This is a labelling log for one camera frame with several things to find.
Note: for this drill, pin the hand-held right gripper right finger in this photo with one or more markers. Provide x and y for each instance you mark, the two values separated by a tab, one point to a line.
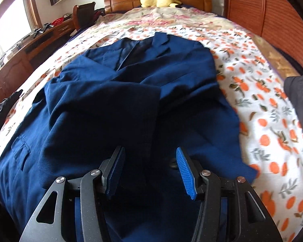
186	174

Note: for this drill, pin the dark grey garment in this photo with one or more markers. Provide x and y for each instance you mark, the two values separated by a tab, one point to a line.
300	98

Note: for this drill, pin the black camera devices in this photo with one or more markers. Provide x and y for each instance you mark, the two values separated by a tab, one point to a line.
43	29

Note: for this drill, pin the window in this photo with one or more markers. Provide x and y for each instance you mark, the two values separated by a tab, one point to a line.
10	27

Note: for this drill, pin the wooden chair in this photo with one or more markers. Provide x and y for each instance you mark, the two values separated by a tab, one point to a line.
84	12

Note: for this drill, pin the navy blue blazer jacket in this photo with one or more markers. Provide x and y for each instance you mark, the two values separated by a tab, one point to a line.
131	93

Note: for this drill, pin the pink floral blanket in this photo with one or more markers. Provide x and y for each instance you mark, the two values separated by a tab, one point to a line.
146	17

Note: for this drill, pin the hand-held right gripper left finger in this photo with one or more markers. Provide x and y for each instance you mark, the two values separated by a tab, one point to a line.
115	174

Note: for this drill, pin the black garment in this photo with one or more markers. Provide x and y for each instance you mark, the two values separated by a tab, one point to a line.
0	111

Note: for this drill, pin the orange fruit print bed sheet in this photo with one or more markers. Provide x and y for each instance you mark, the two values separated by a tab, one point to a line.
267	121

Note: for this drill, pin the red basket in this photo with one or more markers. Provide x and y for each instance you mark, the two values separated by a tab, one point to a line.
58	21

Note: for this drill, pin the long wooden desk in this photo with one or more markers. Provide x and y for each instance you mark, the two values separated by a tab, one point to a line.
12	70

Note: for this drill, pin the wooden louvred wardrobe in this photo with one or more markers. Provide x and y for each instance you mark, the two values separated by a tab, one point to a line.
272	17

